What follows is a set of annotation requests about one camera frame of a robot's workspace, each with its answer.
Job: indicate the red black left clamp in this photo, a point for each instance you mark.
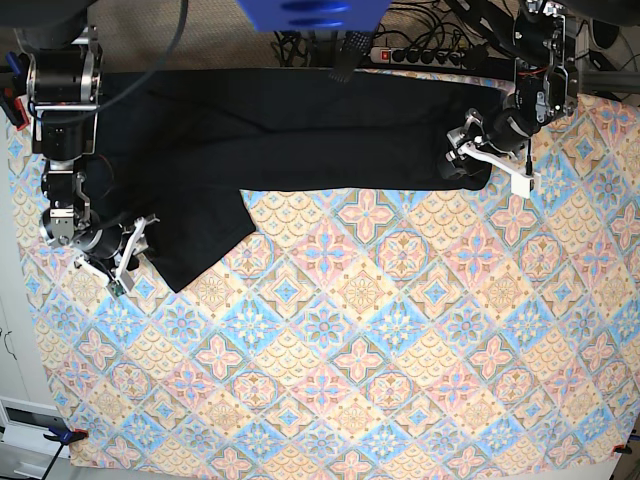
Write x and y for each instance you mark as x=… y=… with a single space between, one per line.
x=13 y=88

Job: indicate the black T-shirt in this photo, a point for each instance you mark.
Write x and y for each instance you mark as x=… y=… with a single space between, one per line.
x=187 y=144

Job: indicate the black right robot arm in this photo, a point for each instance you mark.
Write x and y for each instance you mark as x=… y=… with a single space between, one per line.
x=52 y=87

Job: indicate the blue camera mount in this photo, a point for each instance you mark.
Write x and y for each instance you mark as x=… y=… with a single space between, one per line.
x=303 y=15

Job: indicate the white power strip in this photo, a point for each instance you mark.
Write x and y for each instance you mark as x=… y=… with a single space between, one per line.
x=417 y=57

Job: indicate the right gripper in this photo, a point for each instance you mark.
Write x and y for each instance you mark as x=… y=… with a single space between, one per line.
x=110 y=253

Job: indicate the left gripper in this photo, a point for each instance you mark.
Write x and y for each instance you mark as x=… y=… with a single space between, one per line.
x=504 y=144

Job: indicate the orange right table clamp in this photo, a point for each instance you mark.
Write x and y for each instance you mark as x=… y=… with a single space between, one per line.
x=623 y=449

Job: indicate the patterned tablecloth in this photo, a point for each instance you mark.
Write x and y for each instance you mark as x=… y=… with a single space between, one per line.
x=365 y=334

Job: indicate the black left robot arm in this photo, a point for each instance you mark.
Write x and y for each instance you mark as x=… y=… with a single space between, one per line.
x=546 y=85

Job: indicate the orange black table clamp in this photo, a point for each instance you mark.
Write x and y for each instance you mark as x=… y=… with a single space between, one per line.
x=65 y=436

